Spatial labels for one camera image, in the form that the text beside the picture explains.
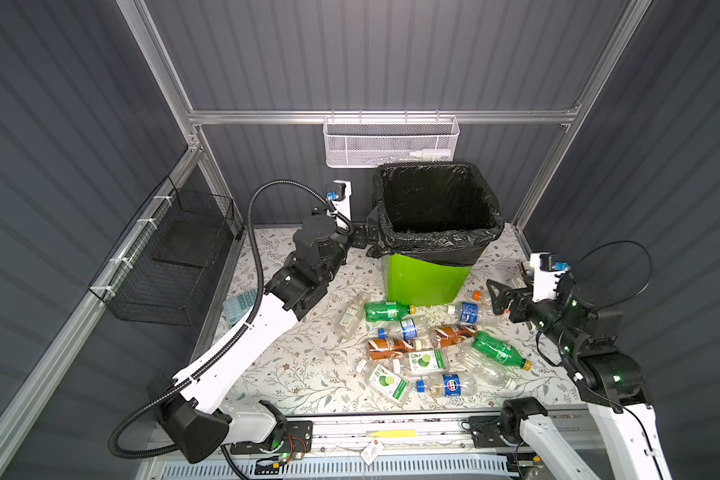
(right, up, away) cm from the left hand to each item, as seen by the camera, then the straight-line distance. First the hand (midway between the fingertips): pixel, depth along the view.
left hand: (356, 205), depth 65 cm
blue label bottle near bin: (+33, -29, +25) cm, 51 cm away
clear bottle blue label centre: (+14, -33, +22) cm, 42 cm away
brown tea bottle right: (+27, -34, +21) cm, 48 cm away
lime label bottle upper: (+18, -41, +17) cm, 48 cm away
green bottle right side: (+39, -38, +17) cm, 58 cm away
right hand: (+34, -17, -1) cm, 38 cm away
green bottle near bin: (+9, -29, +26) cm, 39 cm away
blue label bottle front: (+24, -45, +12) cm, 52 cm away
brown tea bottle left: (+7, -37, +18) cm, 42 cm away
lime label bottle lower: (+7, -45, +14) cm, 47 cm away
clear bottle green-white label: (-2, -30, +24) cm, 38 cm away
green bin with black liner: (+24, -1, +34) cm, 41 cm away
